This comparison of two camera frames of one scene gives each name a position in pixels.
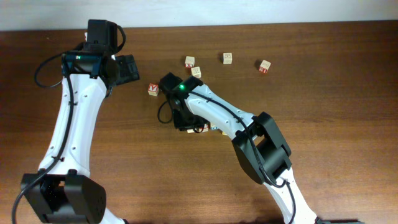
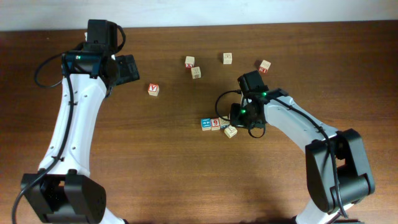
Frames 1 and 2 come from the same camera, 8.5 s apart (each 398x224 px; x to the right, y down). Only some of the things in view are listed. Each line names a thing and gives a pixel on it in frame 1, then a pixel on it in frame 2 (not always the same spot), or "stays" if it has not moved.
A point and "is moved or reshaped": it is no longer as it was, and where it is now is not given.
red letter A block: [153, 89] stays
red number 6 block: [205, 129] is moved or reshaped
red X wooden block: [189, 61] stays
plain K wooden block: [196, 72] stays
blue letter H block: [214, 127] is moved or reshaped
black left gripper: [129, 67] stays
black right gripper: [181, 126] to [235, 121]
